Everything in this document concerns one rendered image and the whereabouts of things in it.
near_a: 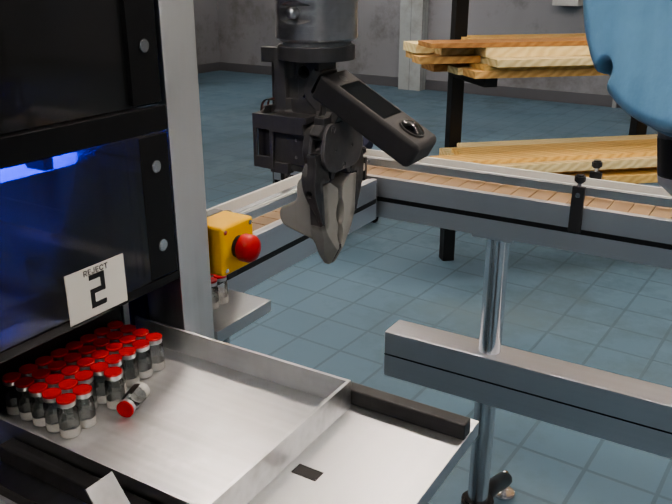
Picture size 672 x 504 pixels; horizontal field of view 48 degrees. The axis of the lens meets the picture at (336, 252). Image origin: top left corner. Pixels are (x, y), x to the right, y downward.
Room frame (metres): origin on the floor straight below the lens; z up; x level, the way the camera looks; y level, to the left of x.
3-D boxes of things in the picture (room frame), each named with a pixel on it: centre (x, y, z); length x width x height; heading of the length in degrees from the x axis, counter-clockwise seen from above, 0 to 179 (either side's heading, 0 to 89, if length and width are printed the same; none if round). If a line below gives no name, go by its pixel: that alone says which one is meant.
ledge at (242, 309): (1.05, 0.19, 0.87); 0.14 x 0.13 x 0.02; 59
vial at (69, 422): (0.70, 0.29, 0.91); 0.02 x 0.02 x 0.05
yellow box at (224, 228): (1.01, 0.17, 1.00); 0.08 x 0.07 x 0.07; 59
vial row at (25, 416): (0.80, 0.31, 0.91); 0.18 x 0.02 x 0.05; 149
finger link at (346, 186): (0.73, 0.01, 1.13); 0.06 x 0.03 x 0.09; 59
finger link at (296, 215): (0.70, 0.03, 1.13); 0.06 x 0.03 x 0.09; 59
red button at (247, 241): (0.99, 0.13, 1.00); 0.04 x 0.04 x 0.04; 59
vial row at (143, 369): (0.78, 0.27, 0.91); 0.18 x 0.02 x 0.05; 149
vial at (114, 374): (0.76, 0.26, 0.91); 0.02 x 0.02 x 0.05
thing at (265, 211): (1.33, 0.14, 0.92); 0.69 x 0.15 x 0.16; 149
